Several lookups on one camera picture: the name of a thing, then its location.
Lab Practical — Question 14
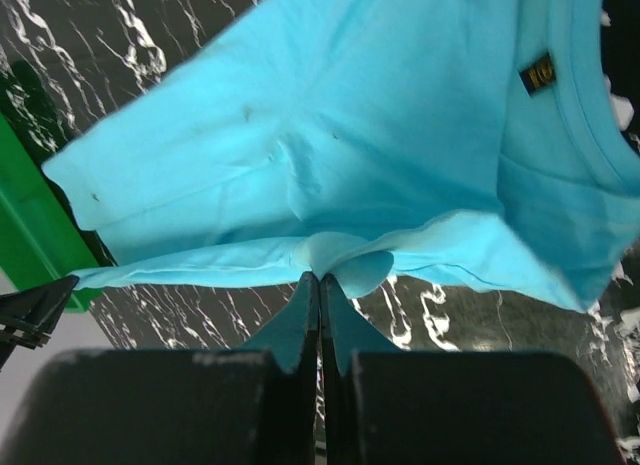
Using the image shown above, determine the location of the black marble pattern mat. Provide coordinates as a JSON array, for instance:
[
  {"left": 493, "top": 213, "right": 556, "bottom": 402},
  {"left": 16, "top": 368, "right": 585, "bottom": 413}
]
[{"left": 1, "top": 0, "right": 639, "bottom": 464}]

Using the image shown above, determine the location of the cyan polo shirt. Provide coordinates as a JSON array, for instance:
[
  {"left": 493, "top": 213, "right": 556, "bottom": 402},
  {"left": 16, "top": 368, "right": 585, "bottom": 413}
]
[{"left": 43, "top": 0, "right": 639, "bottom": 312}]

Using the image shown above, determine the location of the green plastic bin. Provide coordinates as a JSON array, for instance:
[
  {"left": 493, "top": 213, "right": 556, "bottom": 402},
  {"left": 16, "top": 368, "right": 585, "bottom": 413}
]
[{"left": 1, "top": 120, "right": 98, "bottom": 291}]

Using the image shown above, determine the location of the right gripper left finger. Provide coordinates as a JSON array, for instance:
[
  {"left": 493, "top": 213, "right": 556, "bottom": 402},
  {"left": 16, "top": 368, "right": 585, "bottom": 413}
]
[{"left": 1, "top": 273, "right": 318, "bottom": 464}]

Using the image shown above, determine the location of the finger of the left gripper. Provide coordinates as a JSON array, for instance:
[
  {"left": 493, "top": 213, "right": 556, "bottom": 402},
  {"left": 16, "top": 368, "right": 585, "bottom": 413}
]
[{"left": 1, "top": 275, "right": 79, "bottom": 367}]

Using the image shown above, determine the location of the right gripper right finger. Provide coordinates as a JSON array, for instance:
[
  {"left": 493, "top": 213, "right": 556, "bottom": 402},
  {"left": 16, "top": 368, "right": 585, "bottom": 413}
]
[{"left": 319, "top": 276, "right": 623, "bottom": 464}]

